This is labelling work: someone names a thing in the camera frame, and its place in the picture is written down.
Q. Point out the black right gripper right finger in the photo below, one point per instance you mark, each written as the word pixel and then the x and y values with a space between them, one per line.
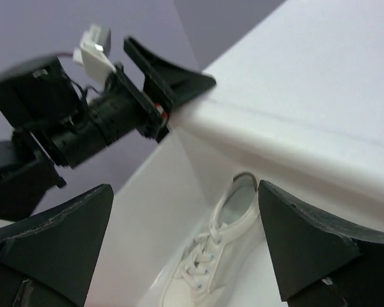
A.
pixel 320 259

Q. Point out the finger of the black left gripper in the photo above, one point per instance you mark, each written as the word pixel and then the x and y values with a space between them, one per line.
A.
pixel 172 90

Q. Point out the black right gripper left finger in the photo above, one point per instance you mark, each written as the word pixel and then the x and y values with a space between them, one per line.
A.
pixel 49 259

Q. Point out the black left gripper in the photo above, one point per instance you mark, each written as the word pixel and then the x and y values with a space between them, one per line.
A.
pixel 49 111

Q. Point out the white sneaker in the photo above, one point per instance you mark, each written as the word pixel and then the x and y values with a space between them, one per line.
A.
pixel 207 271

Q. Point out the white shoe cabinet body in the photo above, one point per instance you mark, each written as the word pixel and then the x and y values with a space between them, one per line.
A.
pixel 301 96

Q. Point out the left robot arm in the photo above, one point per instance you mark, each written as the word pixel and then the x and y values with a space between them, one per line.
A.
pixel 26 175

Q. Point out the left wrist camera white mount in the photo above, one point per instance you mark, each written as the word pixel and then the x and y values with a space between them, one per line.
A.
pixel 93 53

